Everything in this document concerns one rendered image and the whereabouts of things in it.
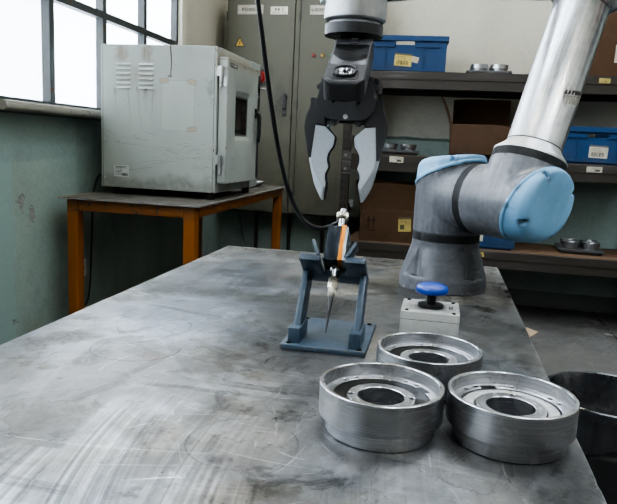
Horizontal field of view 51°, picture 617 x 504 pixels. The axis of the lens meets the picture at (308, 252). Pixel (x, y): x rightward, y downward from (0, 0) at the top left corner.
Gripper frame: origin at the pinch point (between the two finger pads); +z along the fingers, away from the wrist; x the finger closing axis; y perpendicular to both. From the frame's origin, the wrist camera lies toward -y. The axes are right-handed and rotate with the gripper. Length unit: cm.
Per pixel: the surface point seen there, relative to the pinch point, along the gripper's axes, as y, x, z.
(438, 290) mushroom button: -1.3, -12.7, 11.1
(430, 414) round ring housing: -30.1, -12.5, 14.9
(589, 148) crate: 330, -98, -10
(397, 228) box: 328, 11, 46
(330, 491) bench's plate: -38.1, -6.0, 18.0
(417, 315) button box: -3.1, -10.5, 14.0
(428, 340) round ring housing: -10.4, -12.0, 14.8
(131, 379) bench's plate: -23.1, 16.5, 18.2
